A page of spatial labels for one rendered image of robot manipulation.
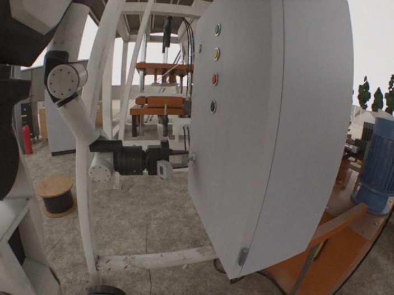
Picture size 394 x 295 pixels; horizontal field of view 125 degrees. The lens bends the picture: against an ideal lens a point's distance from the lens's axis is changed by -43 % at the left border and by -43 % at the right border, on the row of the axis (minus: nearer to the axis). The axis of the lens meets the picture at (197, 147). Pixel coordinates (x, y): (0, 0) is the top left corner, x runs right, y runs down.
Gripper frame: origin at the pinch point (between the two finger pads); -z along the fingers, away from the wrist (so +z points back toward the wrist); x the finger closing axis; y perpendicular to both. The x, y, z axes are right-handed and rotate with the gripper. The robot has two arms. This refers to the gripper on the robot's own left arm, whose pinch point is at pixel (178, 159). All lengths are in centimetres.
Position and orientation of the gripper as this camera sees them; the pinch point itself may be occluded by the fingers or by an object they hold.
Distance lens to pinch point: 55.5
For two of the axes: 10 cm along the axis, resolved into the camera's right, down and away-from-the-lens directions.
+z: -9.6, 0.2, -2.6
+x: -0.6, 9.6, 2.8
